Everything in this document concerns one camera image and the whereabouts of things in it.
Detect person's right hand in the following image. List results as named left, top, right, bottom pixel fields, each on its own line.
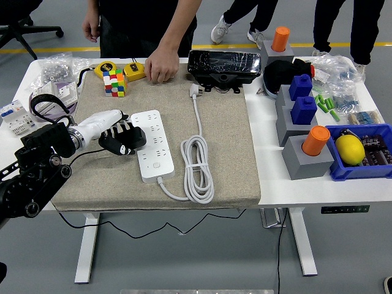
left=81, top=13, right=102, bottom=42

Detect person's left hand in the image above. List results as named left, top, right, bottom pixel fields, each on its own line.
left=143, top=47, right=181, bottom=84

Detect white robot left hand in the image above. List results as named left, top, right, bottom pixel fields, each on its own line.
left=73, top=109, right=145, bottom=156

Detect black power adapter plug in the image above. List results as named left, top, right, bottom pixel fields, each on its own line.
left=121, top=124, right=147, bottom=151

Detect white power strip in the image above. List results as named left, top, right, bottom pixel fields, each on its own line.
left=130, top=109, right=175, bottom=184

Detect thin black adapter cord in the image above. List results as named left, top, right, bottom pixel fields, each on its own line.
left=57, top=146, right=247, bottom=239

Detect small yellow tape measure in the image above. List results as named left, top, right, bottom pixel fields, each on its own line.
left=123, top=58, right=147, bottom=83

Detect lilac oval tray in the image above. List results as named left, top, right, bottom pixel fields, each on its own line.
left=28, top=81, right=78, bottom=123

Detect small clear plastic bag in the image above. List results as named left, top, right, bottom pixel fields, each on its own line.
left=72, top=56, right=94, bottom=74

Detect multicoloured puzzle cube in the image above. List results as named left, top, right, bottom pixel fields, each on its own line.
left=102, top=69, right=128, bottom=97

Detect large yellow tape measure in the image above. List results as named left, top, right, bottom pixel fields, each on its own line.
left=75, top=61, right=119, bottom=91

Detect clear bag of screws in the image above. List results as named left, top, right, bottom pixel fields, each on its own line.
left=29, top=51, right=75, bottom=91

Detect black film-wrapped device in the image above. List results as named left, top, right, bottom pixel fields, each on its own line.
left=187, top=50, right=263, bottom=94

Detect black office chair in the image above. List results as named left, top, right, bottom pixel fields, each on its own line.
left=0, top=0, right=64, bottom=61

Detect white circuit breaker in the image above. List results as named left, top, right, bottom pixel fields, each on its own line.
left=0, top=99, right=36, bottom=137

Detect grey-brown mat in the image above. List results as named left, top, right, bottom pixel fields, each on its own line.
left=51, top=63, right=262, bottom=212

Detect grey block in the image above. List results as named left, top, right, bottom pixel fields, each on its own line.
left=274, top=84, right=296, bottom=116
left=281, top=134, right=335, bottom=181
left=275, top=105, right=319, bottom=147
left=260, top=39, right=295, bottom=67

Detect white blue-rimmed object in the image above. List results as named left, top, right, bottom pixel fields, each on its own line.
left=263, top=78, right=281, bottom=100

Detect black cloth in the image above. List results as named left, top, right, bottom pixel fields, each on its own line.
left=263, top=58, right=313, bottom=94

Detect orange cylinder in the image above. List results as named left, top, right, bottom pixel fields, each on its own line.
left=271, top=26, right=291, bottom=53
left=301, top=125, right=331, bottom=157

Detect blue block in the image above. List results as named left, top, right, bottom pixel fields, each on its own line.
left=290, top=96, right=318, bottom=126
left=288, top=73, right=314, bottom=102

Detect white table leg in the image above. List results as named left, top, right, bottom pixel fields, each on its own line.
left=289, top=208, right=319, bottom=277
left=74, top=211, right=101, bottom=284

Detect large clear bag blue parts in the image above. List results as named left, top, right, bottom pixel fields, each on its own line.
left=311, top=54, right=367, bottom=92

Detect small clear bag blue parts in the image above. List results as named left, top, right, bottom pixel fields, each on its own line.
left=332, top=91, right=361, bottom=113

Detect grey box under table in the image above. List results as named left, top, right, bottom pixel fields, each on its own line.
left=260, top=208, right=287, bottom=229

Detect yellow lemon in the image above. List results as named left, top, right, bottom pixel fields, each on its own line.
left=334, top=135, right=366, bottom=167

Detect clear bag of resistors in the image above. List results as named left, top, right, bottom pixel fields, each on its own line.
left=347, top=109, right=383, bottom=126

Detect blue plastic bin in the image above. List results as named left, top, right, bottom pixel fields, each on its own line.
left=325, top=123, right=392, bottom=182

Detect dark brown capacitor pack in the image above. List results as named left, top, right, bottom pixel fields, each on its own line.
left=361, top=134, right=392, bottom=167

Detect black table control panel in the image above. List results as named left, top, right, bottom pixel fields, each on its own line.
left=320, top=205, right=371, bottom=214

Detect white power strip cable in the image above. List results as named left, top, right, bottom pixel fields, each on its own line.
left=156, top=83, right=215, bottom=205

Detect small white wall socket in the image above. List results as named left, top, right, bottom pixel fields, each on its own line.
left=56, top=81, right=78, bottom=107

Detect large white wall socket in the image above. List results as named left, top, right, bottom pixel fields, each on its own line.
left=32, top=81, right=59, bottom=116

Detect black floor cable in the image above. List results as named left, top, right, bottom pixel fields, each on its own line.
left=277, top=208, right=288, bottom=294

